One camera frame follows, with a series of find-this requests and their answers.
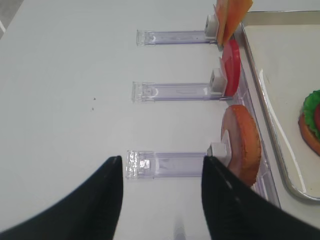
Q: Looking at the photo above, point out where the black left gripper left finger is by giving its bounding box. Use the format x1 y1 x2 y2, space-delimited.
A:
0 156 124 240

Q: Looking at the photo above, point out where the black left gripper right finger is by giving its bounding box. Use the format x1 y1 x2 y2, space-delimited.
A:
201 156 320 240

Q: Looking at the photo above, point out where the orange cheese slice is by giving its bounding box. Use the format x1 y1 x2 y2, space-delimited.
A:
215 0 229 46
222 0 253 45

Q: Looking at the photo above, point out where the tomato slice on burger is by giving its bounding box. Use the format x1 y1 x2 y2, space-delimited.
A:
314 104 320 130

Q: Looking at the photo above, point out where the green lettuce on burger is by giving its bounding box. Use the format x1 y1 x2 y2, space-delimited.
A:
302 90 320 140

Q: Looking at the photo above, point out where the red tomato slice in holder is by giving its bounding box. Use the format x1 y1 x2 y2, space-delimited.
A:
221 39 241 98

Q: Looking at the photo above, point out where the orange cheese slice in holder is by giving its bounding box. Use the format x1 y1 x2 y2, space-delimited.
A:
215 0 229 46

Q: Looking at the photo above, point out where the bun bottom in holder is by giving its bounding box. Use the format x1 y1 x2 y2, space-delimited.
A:
220 104 262 187

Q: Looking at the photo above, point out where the bun bottom on tray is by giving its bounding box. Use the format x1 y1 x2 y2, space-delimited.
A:
298 114 320 156

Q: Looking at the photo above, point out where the metal serving tray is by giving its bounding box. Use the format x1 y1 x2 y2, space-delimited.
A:
241 10 320 203

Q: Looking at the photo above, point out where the clear bun holder rail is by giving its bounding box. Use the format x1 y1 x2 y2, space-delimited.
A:
126 142 231 180

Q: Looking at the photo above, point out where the clear tomato holder rail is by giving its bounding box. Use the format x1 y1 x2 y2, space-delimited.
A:
131 68 240 103

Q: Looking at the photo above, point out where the clear cheese holder rail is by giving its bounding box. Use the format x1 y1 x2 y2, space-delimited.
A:
136 14 220 47

